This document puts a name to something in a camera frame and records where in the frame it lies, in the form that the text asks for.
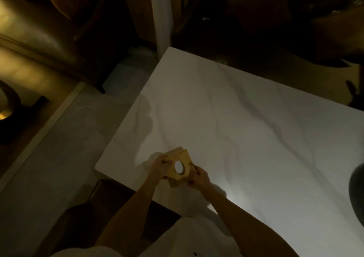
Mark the person's right hand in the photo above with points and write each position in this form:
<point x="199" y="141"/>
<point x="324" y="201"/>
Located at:
<point x="202" y="180"/>

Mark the person's left hand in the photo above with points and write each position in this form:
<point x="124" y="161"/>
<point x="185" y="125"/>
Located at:
<point x="157" y="165"/>

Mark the person's left fingers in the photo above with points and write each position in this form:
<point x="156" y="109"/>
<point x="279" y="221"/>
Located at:
<point x="165" y="159"/>

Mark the person's right thumb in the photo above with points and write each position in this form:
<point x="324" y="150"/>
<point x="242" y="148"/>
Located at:
<point x="191" y="182"/>

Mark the wooden block with round hole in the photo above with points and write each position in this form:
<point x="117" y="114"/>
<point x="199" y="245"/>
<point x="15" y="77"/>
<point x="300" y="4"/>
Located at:
<point x="186" y="160"/>

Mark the person's left forearm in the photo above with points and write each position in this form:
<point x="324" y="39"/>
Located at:
<point x="130" y="211"/>

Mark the person's right forearm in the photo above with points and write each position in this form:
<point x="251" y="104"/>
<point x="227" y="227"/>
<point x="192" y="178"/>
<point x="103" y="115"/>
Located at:
<point x="244" y="222"/>

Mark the dark brown chair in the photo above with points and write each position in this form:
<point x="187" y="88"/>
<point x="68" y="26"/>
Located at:
<point x="85" y="217"/>

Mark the dark round vase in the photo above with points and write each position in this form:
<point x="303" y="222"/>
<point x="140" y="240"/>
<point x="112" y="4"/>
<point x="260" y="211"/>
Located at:
<point x="357" y="194"/>

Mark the dark brown cushion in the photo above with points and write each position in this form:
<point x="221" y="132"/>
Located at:
<point x="258" y="12"/>

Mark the brown leather armchair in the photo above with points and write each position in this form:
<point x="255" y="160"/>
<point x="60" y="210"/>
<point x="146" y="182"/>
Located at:
<point x="42" y="29"/>

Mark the dark sofa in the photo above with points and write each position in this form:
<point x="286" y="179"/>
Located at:
<point x="312" y="14"/>

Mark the white post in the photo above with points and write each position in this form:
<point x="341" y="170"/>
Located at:
<point x="161" y="14"/>

